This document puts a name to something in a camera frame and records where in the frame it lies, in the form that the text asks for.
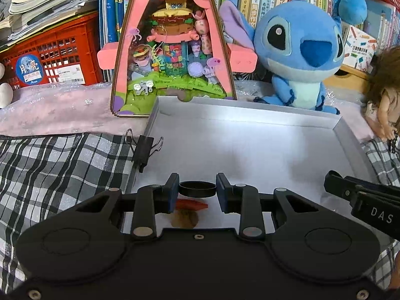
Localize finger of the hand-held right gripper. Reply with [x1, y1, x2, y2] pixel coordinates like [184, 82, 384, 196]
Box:
[324, 170, 400, 208]

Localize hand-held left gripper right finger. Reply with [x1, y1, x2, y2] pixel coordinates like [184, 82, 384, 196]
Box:
[216, 172, 323, 242]

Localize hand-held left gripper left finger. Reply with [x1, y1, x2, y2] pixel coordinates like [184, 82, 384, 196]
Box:
[74, 173, 181, 241]

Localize white cardboard box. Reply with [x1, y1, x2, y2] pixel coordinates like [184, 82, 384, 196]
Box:
[125, 95, 381, 236]

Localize person's right forearm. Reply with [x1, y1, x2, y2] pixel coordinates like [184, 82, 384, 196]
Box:
[388, 250, 400, 290]

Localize black binder clip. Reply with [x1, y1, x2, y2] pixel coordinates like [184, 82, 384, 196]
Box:
[125, 129, 164, 173]

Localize wooden drawer box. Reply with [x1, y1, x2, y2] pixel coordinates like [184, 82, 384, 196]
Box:
[325, 64, 376, 95]

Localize black white plaid blanket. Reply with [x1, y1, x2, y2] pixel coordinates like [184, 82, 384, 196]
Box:
[0, 133, 400, 288]

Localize brown-haired doll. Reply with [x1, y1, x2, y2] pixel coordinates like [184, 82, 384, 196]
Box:
[364, 46, 400, 156]

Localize blue alien plush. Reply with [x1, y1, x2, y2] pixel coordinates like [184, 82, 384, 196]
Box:
[219, 0, 346, 115]

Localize white colourful printed box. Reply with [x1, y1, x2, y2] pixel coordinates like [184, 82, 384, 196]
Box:
[340, 24, 381, 71]

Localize pink triangular toy diorama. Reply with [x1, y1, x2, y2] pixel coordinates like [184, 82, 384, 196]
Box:
[97, 0, 259, 120]

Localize large blue plush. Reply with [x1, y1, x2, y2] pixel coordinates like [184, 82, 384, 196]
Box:
[338, 0, 368, 26]

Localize red plastic crate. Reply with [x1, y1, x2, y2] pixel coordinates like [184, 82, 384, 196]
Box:
[0, 11, 104, 90]

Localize blue robot cat plush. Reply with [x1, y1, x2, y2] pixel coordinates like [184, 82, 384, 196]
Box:
[0, 62, 14, 109]

